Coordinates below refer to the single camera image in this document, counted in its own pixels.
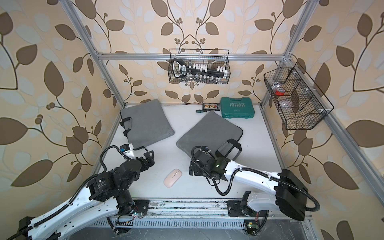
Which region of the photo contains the right black wire basket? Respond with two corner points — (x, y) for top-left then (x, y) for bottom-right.
(264, 63), (334, 130)

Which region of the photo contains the black screwdriver bit set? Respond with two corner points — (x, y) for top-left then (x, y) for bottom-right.
(196, 103), (221, 113)

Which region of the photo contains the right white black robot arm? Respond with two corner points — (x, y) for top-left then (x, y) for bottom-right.
(191, 146), (321, 221)

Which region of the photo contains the black socket holder rail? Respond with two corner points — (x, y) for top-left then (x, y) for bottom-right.
(168, 59), (230, 79)

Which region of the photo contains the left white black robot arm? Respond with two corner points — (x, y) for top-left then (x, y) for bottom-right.
(10, 144), (155, 240)

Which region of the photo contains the pink computer mouse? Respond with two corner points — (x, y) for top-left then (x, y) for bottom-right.
(164, 169), (182, 188)

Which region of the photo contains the black wire basket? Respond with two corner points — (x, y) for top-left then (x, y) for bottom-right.
(264, 63), (334, 130)
(168, 48), (231, 85)

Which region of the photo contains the aluminium frame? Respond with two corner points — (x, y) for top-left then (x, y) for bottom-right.
(58, 0), (384, 240)

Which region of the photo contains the grey laptop bag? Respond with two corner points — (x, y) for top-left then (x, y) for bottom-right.
(176, 112), (244, 157)
(120, 99), (175, 150)

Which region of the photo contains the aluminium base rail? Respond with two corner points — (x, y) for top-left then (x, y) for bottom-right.
(86, 199), (294, 230)

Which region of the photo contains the back black wire basket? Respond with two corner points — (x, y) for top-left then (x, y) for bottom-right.
(168, 48), (231, 85)

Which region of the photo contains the green plastic tool case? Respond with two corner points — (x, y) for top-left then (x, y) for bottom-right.
(220, 97), (255, 119)

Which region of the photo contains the red item in basket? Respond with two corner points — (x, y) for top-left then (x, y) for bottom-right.
(274, 87), (286, 97)

